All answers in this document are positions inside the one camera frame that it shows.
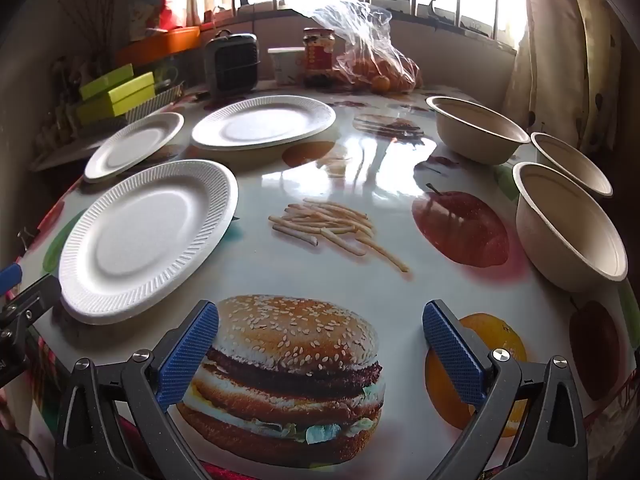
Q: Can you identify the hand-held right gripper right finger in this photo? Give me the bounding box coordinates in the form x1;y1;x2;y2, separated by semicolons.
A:
422;300;588;480

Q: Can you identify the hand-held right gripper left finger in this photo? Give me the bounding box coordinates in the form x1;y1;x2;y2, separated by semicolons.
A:
55;300;221;480

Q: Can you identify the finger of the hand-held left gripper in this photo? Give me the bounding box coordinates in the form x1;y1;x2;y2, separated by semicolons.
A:
0;264;24;294
0;274;62;346

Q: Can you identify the large white foam plate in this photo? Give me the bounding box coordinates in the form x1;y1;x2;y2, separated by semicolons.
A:
59;159;240;326
191;95;337;151

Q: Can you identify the small white foam plate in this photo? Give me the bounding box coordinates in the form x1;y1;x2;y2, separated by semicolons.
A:
83;112;185;184

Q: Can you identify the large beige paper bowl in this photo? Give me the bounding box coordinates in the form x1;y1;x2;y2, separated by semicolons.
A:
426;96;531;166

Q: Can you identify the black binder clip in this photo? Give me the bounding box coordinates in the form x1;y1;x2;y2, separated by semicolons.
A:
17;227;42;252

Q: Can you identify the food printed tablecloth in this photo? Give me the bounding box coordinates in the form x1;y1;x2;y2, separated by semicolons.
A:
15;85;640;480

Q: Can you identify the green cardboard box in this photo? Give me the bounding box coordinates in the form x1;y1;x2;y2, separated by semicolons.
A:
75;72;157;122
79;63;135;102

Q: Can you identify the dry twig bundle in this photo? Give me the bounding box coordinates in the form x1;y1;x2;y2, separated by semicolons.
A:
50;0;118;63

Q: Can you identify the orange plastic tray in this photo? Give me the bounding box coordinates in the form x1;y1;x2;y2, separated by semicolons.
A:
116;27;201;68

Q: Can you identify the pile of mandarin oranges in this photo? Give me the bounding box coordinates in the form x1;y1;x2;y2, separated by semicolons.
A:
345;55;421;95

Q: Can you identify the small grey fan heater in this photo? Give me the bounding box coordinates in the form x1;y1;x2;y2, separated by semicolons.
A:
205;30;262;103

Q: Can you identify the white plastic tub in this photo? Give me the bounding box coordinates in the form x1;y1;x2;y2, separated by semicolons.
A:
267;47;306;86

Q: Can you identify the cream patterned curtain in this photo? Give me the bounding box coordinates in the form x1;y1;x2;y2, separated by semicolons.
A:
502;0;640;186

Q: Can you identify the red label glass jar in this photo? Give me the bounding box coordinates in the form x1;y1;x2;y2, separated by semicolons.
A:
302;27;336;86

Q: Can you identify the clear plastic bag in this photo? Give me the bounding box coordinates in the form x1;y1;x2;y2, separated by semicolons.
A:
300;0;424;95

